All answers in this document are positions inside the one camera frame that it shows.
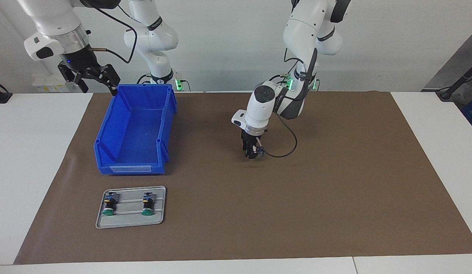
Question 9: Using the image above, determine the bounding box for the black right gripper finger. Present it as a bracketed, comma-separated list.
[58, 63, 89, 93]
[93, 64, 121, 96]

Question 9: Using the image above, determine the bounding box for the blue plastic storage bin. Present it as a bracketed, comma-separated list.
[93, 84, 178, 175]

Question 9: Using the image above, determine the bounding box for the grey metal tray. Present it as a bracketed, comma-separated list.
[95, 186, 167, 229]

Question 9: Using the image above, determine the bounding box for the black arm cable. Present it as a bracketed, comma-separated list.
[86, 0, 138, 64]
[263, 49, 317, 158]

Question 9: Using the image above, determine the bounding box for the black tripod stand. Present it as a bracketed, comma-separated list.
[436, 61, 472, 101]

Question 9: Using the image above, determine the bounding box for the white box with yellow labels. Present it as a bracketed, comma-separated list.
[32, 73, 69, 93]

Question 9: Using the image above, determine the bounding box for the brown table mat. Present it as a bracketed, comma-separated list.
[13, 91, 472, 265]

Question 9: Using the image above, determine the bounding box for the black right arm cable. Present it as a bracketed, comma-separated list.
[86, 0, 138, 64]

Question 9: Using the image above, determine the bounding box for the black clamp base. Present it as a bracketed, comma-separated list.
[0, 80, 13, 104]

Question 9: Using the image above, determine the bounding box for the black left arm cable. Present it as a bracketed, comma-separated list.
[263, 49, 317, 158]

